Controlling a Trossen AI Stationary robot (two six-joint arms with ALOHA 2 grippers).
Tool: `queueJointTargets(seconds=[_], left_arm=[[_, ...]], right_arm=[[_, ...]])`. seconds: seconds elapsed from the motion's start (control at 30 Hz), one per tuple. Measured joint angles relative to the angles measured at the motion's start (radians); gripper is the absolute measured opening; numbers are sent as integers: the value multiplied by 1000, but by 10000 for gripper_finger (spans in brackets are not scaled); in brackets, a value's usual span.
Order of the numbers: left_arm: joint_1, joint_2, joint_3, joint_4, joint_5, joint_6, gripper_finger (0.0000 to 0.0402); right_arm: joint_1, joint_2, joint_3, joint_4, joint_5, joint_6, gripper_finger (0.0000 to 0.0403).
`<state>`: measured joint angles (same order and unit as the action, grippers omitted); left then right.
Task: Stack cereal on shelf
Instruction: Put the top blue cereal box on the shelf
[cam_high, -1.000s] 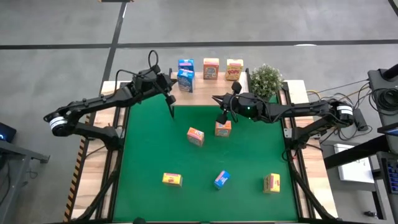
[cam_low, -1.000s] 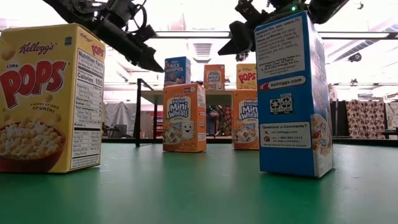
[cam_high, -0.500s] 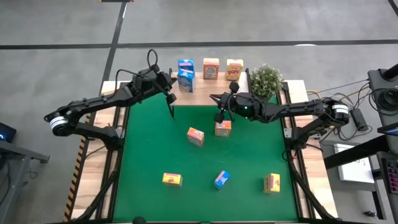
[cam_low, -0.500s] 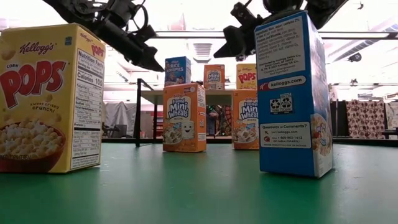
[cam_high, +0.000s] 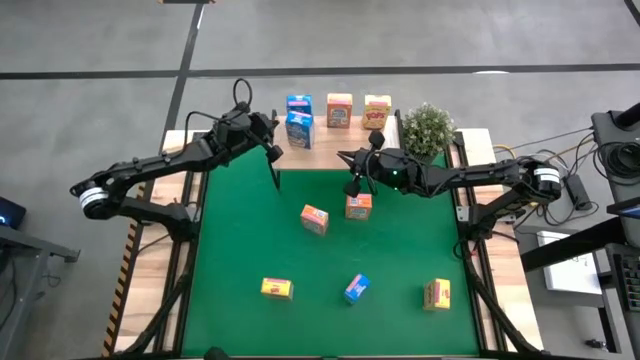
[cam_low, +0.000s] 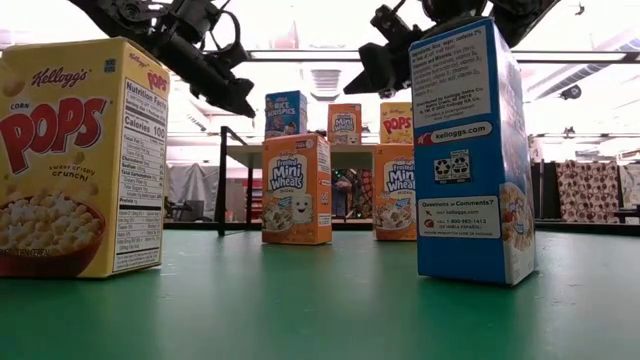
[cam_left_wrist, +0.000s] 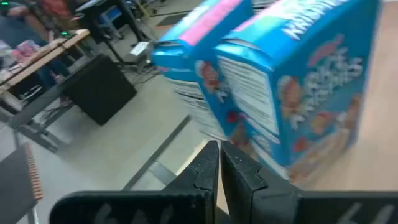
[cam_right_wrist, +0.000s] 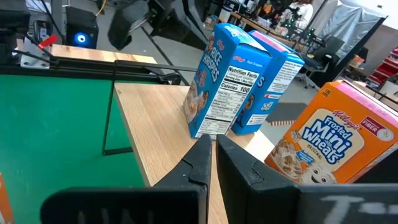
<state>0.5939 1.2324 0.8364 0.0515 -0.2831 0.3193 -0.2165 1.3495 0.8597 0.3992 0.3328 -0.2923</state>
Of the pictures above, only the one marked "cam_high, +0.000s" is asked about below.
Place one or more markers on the artificial potted plant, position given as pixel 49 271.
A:
pixel 427 130

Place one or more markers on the black beam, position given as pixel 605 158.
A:
pixel 575 247

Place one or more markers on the laptop screen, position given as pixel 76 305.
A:
pixel 627 210

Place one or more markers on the black power adapter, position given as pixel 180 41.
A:
pixel 579 192

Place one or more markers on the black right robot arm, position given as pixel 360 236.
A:
pixel 475 175

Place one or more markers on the black metal table frame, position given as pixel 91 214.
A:
pixel 482 325

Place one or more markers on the pink carton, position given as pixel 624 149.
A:
pixel 339 111

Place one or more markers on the white board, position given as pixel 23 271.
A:
pixel 570 270

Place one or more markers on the yellow black hazard tape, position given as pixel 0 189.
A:
pixel 120 300

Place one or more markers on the yellow Corn Pops cereal box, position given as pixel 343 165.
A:
pixel 376 114
pixel 277 289
pixel 437 295

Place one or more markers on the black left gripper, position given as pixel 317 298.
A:
pixel 250 127

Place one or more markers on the green table mat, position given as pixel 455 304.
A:
pixel 320 325

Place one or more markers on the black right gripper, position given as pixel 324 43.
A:
pixel 380 167

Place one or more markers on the grey metal cart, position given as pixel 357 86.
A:
pixel 25 250

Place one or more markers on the orange Mini Wheats cereal box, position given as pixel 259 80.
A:
pixel 314 219
pixel 359 207

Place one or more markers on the black device blue light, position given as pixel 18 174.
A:
pixel 10 212

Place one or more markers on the blue Rice Krispies cereal box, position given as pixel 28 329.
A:
pixel 300 131
pixel 357 288
pixel 299 102

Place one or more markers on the black keyboard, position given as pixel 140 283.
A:
pixel 631 280

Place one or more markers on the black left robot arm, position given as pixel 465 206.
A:
pixel 150 165

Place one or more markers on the small black floor object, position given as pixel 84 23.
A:
pixel 595 344

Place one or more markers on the wooden shelf black frame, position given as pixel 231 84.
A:
pixel 340 150

